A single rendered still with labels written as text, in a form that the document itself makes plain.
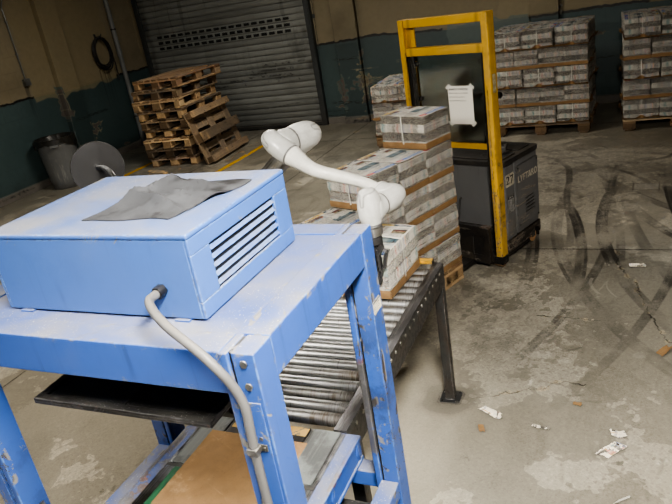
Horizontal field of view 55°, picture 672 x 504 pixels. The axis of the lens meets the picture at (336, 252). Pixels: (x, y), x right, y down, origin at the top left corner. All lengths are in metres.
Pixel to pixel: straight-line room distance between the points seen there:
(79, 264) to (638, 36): 7.52
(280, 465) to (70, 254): 0.67
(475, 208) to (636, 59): 3.86
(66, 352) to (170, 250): 0.35
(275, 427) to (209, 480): 0.86
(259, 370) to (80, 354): 0.45
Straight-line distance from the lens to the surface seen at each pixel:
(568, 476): 3.24
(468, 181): 5.16
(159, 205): 1.56
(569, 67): 8.60
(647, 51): 8.52
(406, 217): 4.31
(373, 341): 1.89
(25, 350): 1.68
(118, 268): 1.52
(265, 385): 1.32
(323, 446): 2.21
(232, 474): 2.20
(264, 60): 11.57
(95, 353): 1.52
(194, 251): 1.39
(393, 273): 3.02
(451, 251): 4.80
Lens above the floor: 2.17
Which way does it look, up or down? 22 degrees down
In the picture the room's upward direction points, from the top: 10 degrees counter-clockwise
